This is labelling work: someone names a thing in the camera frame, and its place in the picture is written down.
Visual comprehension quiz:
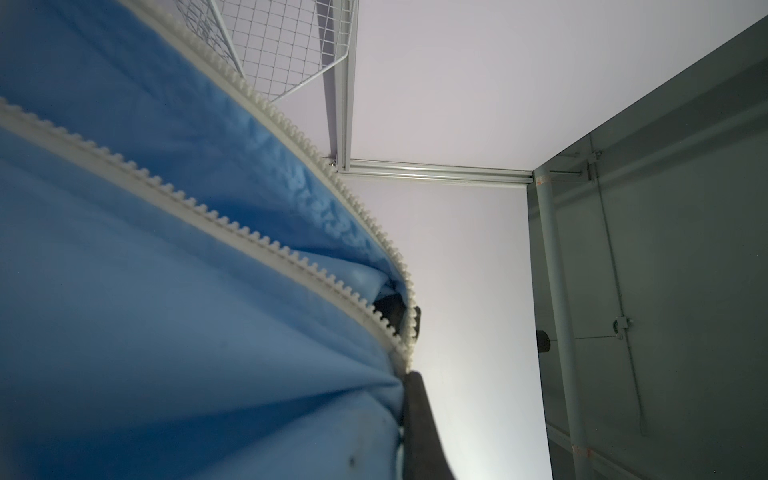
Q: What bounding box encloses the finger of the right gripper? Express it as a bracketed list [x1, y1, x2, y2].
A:
[373, 293, 407, 337]

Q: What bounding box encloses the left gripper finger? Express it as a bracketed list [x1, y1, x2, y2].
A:
[403, 371, 455, 480]

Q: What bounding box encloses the light blue jacket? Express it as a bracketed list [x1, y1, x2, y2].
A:
[1, 1, 417, 479]

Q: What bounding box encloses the long white wire basket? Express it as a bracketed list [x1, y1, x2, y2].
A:
[174, 0, 358, 101]

